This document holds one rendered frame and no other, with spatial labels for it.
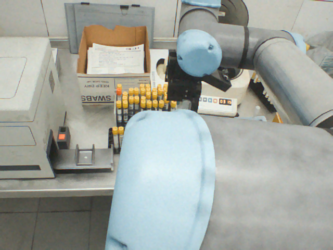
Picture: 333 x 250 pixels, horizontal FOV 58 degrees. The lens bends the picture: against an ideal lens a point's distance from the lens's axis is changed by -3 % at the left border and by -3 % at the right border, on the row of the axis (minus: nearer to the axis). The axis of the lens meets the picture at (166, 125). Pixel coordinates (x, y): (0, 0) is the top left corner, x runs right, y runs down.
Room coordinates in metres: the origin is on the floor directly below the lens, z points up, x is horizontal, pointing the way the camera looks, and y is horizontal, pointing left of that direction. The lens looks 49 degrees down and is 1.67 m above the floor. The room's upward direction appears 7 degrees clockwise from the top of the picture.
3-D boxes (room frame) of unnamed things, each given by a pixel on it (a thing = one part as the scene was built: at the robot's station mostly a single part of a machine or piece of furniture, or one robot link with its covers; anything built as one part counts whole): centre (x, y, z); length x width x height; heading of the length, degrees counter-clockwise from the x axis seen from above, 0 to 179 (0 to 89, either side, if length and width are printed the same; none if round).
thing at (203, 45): (0.47, -0.06, 1.36); 0.11 x 0.11 x 0.08; 1
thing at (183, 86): (0.56, -0.03, 1.21); 0.09 x 0.08 x 0.12; 99
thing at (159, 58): (0.90, 0.03, 0.92); 0.24 x 0.12 x 0.10; 10
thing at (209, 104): (0.89, -0.15, 0.94); 0.30 x 0.24 x 0.12; 1
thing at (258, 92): (0.90, -0.38, 0.89); 0.17 x 0.09 x 0.02; 27
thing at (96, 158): (0.48, 0.24, 0.92); 0.21 x 0.07 x 0.05; 100
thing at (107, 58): (0.89, 0.21, 0.95); 0.29 x 0.25 x 0.15; 10
